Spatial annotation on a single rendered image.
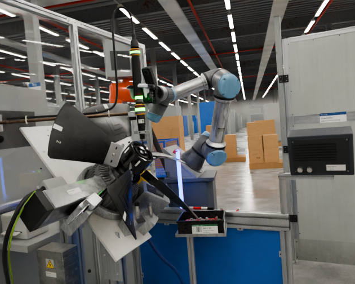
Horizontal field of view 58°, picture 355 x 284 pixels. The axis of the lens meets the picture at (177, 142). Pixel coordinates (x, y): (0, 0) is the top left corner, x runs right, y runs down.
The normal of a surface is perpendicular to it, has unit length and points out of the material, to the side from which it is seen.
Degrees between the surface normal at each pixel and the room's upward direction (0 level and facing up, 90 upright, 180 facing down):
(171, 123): 90
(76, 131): 79
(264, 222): 90
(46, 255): 90
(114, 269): 90
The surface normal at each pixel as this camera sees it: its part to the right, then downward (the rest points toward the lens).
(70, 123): 0.65, -0.26
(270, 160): -0.20, 0.07
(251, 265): -0.43, 0.08
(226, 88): 0.26, 0.33
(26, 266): 0.90, -0.05
